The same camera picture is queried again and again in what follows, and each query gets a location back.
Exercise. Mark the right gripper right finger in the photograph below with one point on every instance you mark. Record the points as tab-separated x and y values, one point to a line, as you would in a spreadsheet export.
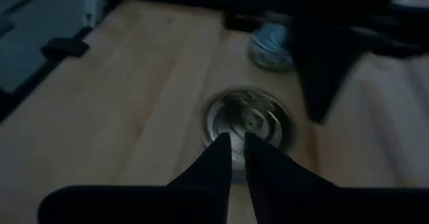
268	170

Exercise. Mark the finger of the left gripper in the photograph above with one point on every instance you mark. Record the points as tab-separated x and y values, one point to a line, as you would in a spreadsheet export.
310	69
342	69

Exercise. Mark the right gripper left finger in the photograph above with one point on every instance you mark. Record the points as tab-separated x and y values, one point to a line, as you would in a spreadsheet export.
211	170

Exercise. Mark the green label silver top can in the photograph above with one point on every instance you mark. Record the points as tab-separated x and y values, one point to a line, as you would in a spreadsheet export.
254	113
268	46

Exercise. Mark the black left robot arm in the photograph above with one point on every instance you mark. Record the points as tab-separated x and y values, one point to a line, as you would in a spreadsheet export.
402	33

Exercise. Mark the black aluminium table frame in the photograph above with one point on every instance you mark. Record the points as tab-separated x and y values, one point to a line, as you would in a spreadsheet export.
60	48

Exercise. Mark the white frame bracket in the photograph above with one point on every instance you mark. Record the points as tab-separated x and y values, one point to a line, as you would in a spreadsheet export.
94	2

